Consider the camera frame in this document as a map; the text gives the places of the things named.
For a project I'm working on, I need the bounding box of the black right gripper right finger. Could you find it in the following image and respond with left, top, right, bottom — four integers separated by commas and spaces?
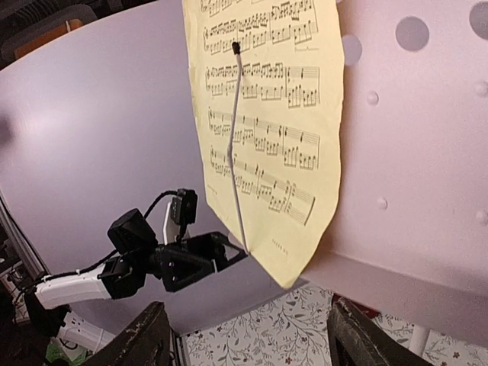
327, 297, 429, 366

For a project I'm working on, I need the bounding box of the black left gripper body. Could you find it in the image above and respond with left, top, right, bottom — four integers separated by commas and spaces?
154, 245, 214, 278

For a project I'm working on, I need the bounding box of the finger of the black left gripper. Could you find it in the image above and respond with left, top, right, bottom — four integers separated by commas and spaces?
162, 258, 214, 293
182, 232, 248, 271

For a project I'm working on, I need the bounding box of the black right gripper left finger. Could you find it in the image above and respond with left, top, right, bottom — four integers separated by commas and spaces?
83, 301, 171, 366

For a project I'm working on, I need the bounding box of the white tripod music stand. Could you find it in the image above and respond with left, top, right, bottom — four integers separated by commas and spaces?
302, 1, 487, 346

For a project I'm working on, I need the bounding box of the yellow sheet music page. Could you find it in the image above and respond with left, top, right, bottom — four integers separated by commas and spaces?
182, 1, 345, 288

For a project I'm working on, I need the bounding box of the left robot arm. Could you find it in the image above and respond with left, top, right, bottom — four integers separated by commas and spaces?
24, 207, 247, 338

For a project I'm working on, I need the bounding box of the floral table cloth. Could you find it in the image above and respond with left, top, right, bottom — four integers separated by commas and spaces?
184, 284, 487, 365

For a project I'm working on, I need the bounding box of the white power strip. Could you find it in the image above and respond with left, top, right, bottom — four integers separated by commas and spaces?
56, 310, 115, 353

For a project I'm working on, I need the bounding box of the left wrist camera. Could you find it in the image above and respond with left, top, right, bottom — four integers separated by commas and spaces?
170, 188, 197, 226

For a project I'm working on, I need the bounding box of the left aluminium frame post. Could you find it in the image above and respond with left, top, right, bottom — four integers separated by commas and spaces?
1, 193, 49, 278

